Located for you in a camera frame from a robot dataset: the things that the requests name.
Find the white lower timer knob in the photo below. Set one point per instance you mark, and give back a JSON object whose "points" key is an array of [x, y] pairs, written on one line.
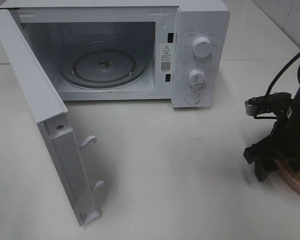
{"points": [[197, 78]]}

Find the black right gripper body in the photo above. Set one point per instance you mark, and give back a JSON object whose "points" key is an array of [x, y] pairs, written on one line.
{"points": [[283, 142]]}

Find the white upper power knob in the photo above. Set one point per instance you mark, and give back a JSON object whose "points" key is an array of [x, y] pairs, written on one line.
{"points": [[201, 47]]}

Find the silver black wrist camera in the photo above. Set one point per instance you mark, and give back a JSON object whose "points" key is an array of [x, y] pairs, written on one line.
{"points": [[276, 103]]}

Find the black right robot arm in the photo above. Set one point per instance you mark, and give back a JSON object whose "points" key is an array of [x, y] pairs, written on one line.
{"points": [[283, 142]]}

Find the white microwave door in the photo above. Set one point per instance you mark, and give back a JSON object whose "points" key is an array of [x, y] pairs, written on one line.
{"points": [[50, 114]]}

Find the glass microwave turntable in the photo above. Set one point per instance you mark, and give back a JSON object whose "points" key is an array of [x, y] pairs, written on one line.
{"points": [[104, 64]]}

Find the pink round plate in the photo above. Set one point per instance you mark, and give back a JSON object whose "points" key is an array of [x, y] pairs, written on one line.
{"points": [[286, 173]]}

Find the white microwave oven body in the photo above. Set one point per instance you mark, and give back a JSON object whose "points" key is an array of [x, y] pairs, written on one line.
{"points": [[168, 26]]}

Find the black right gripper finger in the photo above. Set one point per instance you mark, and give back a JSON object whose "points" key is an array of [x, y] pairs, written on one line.
{"points": [[263, 168]]}

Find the round white door button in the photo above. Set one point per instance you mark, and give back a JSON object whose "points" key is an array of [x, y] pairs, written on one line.
{"points": [[193, 98]]}

